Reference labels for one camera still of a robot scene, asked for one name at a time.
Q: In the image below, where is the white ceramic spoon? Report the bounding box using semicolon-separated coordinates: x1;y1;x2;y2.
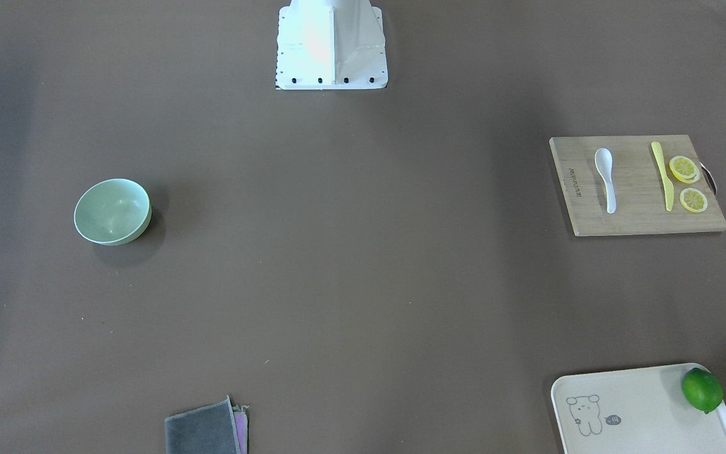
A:
594;148;617;214

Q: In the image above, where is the green bowl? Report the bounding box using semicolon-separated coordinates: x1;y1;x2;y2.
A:
73;178;152;245

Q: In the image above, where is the grey folded cloth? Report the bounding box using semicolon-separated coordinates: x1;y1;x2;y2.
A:
164;396;250;453

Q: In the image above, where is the bamboo cutting board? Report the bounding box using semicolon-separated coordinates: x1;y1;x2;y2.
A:
548;134;726;236

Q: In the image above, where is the yellow plastic knife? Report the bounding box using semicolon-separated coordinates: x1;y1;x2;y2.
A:
650;141;674;212

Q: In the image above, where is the stacked lemon slice top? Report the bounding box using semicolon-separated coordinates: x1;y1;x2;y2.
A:
669;155;698;181

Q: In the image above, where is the single lemon slice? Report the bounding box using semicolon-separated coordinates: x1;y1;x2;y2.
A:
679;187;709;214

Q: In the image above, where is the cream rabbit tray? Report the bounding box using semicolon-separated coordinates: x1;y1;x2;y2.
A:
550;363;726;453

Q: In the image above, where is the green lime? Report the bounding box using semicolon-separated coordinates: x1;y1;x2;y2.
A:
681;368;724;414

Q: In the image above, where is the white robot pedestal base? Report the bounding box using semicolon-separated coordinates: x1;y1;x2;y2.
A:
275;1;389;90

